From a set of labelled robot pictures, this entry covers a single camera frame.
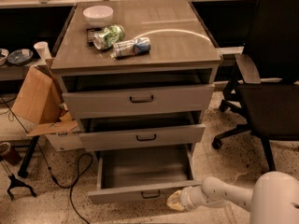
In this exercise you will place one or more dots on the blue white crushed can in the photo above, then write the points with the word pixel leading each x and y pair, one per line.
pixel 131 47

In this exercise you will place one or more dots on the brown cardboard box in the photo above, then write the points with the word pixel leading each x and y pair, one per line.
pixel 40 102

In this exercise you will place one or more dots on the grey bottom drawer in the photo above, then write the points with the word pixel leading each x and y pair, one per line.
pixel 143 173

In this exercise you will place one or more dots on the grey drawer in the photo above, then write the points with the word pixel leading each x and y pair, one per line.
pixel 143 173
pixel 142 131
pixel 115 95

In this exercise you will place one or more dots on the white paper cup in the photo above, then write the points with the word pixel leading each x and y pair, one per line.
pixel 42 49

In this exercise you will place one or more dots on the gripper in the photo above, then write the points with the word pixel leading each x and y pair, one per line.
pixel 187 197

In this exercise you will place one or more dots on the black office chair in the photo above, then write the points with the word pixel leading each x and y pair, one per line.
pixel 263 87

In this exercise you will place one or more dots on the grey top drawer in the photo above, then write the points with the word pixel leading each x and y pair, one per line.
pixel 115 95

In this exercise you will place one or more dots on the black stand leg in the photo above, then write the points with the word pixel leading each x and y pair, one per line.
pixel 30 149

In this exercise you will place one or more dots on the grey bowl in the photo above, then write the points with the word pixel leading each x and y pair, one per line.
pixel 3 56

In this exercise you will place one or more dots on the black tripod foot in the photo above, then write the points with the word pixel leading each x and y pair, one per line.
pixel 14 182

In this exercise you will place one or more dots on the white bowl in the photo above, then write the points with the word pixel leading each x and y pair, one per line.
pixel 98 16

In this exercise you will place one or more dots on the grey middle drawer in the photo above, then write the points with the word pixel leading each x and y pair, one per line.
pixel 142 131

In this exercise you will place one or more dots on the brown cylindrical container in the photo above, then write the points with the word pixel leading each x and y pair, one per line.
pixel 9 153

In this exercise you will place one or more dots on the dark blue plate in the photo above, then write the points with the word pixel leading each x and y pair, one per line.
pixel 20 57

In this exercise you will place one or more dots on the grey drawer cabinet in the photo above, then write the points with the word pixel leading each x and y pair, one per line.
pixel 178 42

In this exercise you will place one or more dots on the white printed box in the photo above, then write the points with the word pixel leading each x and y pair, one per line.
pixel 64 141

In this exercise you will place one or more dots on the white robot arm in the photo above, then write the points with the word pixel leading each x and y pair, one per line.
pixel 274 198

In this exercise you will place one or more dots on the green crushed can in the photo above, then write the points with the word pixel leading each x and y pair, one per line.
pixel 108 36

